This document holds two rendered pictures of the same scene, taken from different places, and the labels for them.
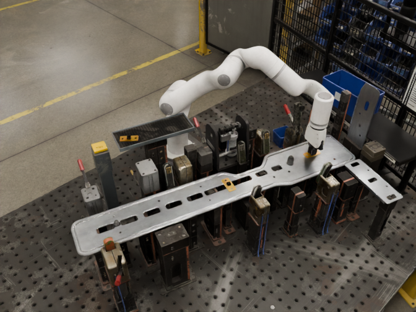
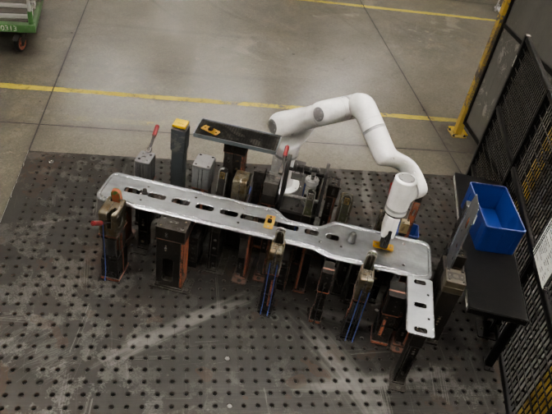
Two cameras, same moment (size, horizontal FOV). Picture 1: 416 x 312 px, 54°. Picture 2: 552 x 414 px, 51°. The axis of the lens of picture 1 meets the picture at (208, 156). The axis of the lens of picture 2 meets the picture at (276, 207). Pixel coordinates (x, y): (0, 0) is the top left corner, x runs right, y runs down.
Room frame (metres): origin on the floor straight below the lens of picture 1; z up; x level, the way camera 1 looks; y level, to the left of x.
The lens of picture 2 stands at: (-0.26, -1.02, 2.53)
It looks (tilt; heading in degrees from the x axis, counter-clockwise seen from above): 38 degrees down; 30
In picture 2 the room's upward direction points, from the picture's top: 10 degrees clockwise
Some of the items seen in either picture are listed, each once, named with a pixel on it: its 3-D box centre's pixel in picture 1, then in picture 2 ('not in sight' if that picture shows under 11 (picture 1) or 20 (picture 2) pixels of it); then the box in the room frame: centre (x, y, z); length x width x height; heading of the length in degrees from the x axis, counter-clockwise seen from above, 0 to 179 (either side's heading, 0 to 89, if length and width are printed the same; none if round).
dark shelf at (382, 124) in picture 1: (352, 110); (485, 238); (1.89, -0.82, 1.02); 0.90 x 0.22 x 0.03; 26
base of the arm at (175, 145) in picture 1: (177, 137); (282, 168); (1.81, 0.18, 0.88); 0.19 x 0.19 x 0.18
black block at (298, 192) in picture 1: (294, 213); (322, 293); (1.28, -0.42, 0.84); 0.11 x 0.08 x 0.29; 26
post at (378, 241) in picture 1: (381, 218); (407, 356); (1.24, -0.82, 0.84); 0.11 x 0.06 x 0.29; 26
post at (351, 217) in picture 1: (355, 194); (408, 319); (1.41, -0.74, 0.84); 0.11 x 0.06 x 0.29; 26
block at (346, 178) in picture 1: (340, 197); (388, 313); (1.38, -0.66, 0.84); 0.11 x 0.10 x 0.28; 26
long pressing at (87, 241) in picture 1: (225, 187); (264, 223); (1.30, -0.08, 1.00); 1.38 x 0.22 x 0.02; 116
